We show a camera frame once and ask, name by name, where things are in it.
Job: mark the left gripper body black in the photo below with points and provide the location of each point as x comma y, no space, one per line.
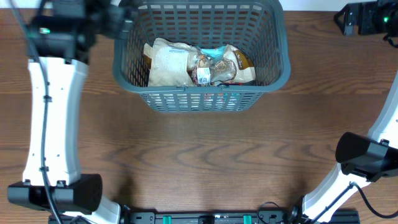
107,24

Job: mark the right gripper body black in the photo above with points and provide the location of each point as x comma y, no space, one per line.
373,20

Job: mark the treat bag beige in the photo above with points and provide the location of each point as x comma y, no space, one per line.
147,52

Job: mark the grey plastic basket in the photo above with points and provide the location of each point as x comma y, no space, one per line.
255,27

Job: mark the small teal wipes packet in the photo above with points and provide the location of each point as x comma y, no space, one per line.
215,54

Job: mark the spaghetti pack red ends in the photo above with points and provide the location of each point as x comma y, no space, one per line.
228,84

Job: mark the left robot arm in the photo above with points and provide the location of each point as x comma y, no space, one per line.
59,59

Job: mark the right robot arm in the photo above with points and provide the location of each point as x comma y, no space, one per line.
360,160

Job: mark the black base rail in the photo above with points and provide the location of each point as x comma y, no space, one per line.
264,216

